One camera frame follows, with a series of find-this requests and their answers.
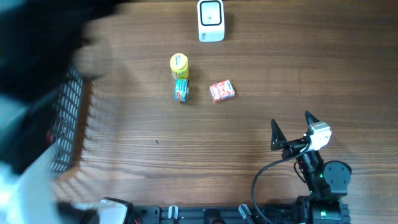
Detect colourful tin can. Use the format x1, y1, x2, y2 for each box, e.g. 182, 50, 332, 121
175, 78, 190, 102

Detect yellow lidded jar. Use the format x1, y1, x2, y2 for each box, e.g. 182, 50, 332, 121
170, 53, 189, 80

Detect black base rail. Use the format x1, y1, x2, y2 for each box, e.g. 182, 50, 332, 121
125, 202, 351, 224

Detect red snack box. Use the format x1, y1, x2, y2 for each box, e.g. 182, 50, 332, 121
210, 80, 236, 103

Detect grey plastic mesh basket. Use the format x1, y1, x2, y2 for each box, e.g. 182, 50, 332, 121
47, 64, 85, 178

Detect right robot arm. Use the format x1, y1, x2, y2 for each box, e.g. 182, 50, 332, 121
266, 111, 352, 223

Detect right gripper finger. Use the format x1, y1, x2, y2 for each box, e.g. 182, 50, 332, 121
305, 111, 320, 126
271, 119, 287, 151

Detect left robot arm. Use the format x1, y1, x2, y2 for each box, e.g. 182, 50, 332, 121
1, 1, 118, 223

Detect white barcode scanner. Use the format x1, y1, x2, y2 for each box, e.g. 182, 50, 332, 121
197, 0, 225, 42

